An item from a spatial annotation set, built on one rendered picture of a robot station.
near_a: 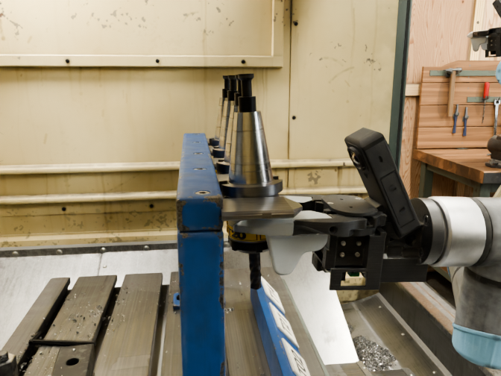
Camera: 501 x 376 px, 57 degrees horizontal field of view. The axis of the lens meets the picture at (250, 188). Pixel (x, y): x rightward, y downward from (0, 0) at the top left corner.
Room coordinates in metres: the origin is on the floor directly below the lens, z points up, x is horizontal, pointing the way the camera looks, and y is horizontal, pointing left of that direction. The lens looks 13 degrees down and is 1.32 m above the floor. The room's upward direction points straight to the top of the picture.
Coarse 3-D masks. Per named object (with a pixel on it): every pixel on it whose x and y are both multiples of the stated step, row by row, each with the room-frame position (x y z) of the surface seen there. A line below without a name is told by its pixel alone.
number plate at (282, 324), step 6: (270, 306) 0.70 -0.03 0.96; (276, 312) 0.69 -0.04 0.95; (276, 318) 0.66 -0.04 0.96; (282, 318) 0.70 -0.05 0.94; (276, 324) 0.65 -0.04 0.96; (282, 324) 0.66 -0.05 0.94; (288, 324) 0.70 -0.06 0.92; (282, 330) 0.64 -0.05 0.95; (288, 330) 0.66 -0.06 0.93; (288, 336) 0.64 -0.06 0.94; (294, 336) 0.67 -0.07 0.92; (294, 342) 0.64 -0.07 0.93
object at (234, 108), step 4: (232, 108) 0.55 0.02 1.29; (236, 108) 0.55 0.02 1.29; (232, 112) 0.55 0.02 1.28; (232, 116) 0.55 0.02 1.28; (232, 120) 0.55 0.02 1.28; (228, 124) 0.56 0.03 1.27; (232, 124) 0.55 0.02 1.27; (228, 128) 0.55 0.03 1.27; (232, 128) 0.55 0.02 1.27; (228, 132) 0.55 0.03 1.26; (232, 132) 0.55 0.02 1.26; (228, 136) 0.55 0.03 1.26; (232, 136) 0.54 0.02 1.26; (228, 140) 0.55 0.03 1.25; (228, 144) 0.55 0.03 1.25; (228, 148) 0.55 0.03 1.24; (224, 152) 0.56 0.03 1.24; (228, 152) 0.55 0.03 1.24; (224, 156) 0.55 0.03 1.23; (228, 156) 0.54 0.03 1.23; (224, 160) 0.55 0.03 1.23; (228, 160) 0.54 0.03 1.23
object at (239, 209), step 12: (228, 204) 0.39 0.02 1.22; (240, 204) 0.39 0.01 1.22; (252, 204) 0.39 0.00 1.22; (264, 204) 0.39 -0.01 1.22; (276, 204) 0.39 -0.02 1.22; (288, 204) 0.39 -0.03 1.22; (300, 204) 0.40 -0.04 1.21; (228, 216) 0.36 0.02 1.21; (240, 216) 0.37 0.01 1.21; (252, 216) 0.37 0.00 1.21; (264, 216) 0.37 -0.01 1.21; (276, 216) 0.37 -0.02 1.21; (288, 216) 0.37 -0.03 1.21
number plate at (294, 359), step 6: (288, 348) 0.58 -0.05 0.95; (288, 354) 0.56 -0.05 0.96; (294, 354) 0.59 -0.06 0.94; (294, 360) 0.56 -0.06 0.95; (300, 360) 0.59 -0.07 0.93; (294, 366) 0.54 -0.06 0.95; (300, 366) 0.56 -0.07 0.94; (306, 366) 0.59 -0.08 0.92; (294, 372) 0.53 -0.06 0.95; (300, 372) 0.54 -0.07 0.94; (306, 372) 0.57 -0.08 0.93
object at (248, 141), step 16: (240, 112) 0.44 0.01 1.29; (256, 112) 0.44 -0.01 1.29; (240, 128) 0.44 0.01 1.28; (256, 128) 0.44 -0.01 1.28; (240, 144) 0.43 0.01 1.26; (256, 144) 0.43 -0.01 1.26; (240, 160) 0.43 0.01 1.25; (256, 160) 0.43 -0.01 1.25; (240, 176) 0.43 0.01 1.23; (256, 176) 0.43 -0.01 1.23; (272, 176) 0.44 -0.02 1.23
